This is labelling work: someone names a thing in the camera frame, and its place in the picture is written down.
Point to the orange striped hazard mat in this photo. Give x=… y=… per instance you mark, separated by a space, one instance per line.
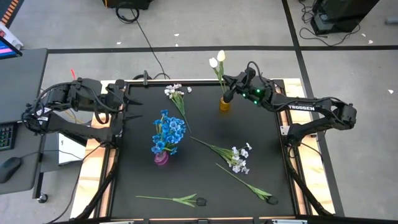
x=11 y=11

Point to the loose white blossom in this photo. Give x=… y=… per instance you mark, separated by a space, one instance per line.
x=189 y=89

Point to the computer monitor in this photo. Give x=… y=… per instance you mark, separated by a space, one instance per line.
x=7 y=49

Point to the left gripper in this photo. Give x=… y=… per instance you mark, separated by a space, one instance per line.
x=116 y=102

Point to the black equipment case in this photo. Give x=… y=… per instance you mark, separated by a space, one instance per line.
x=127 y=3

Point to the white metal bracket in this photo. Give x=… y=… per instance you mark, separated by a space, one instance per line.
x=284 y=130

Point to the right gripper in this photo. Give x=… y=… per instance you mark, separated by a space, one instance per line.
x=248 y=85

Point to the white pink box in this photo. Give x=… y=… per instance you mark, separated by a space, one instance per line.
x=11 y=37

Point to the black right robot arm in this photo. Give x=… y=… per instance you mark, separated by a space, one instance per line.
x=311 y=107

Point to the amber glass vase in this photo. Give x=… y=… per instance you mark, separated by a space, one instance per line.
x=224 y=105

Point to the large white blossom bunch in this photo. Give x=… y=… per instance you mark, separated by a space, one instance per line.
x=236 y=157

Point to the dark tulip with green stem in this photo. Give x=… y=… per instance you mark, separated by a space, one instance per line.
x=272 y=200
x=186 y=199

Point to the blue artificial flower bunch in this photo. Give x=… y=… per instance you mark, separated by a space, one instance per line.
x=169 y=130

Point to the white artificial tulip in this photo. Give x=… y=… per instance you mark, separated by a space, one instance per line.
x=213 y=62
x=221 y=55

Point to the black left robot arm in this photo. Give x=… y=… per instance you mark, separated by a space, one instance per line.
x=71 y=93

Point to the purple glass vase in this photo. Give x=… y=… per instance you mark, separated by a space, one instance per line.
x=161 y=159

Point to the small white blossom bunch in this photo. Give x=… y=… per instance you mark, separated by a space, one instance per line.
x=174 y=91

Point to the black computer tower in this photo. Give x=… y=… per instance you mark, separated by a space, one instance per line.
x=342 y=12

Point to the grey rolling desk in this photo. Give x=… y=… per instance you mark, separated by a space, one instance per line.
x=18 y=87

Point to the black computer mouse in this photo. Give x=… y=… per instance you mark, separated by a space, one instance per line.
x=9 y=168

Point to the silver metal plate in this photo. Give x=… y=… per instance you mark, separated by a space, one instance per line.
x=289 y=221
x=116 y=222

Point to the grey floor object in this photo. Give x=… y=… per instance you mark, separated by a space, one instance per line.
x=391 y=20

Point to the backlit computer keyboard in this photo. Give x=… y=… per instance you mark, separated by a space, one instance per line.
x=7 y=137

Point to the black metal table frame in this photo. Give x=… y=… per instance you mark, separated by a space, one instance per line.
x=202 y=82

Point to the red plastic tag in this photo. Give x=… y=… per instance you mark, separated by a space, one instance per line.
x=73 y=74

